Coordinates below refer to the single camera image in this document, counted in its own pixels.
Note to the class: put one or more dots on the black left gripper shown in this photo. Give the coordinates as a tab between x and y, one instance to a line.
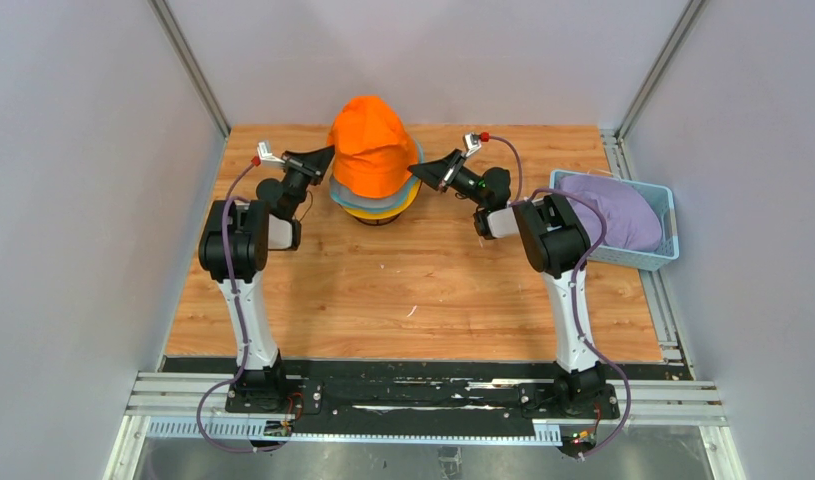
309	166

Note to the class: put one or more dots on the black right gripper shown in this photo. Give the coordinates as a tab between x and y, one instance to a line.
440	174

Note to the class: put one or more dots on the orange hat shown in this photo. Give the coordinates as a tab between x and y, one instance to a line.
366	121

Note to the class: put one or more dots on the yellow bucket hat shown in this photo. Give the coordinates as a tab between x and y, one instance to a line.
400	209

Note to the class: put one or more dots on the light blue bucket hat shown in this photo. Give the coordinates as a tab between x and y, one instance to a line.
375	183

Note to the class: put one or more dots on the grey hat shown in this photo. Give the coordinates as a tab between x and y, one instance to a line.
346	197

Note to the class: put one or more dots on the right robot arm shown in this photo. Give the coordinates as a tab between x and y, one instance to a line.
555	244

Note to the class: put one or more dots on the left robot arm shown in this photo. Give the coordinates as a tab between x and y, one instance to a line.
238	236

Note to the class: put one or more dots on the lavender hat in basket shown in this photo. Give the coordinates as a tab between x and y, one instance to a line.
631	223

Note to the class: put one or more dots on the light blue plastic basket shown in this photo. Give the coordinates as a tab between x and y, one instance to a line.
661	200

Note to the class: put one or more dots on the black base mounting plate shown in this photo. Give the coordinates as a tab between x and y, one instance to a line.
417	398

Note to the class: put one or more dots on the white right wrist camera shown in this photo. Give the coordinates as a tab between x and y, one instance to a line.
473	142

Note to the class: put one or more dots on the aluminium frame rail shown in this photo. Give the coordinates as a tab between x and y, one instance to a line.
168	406

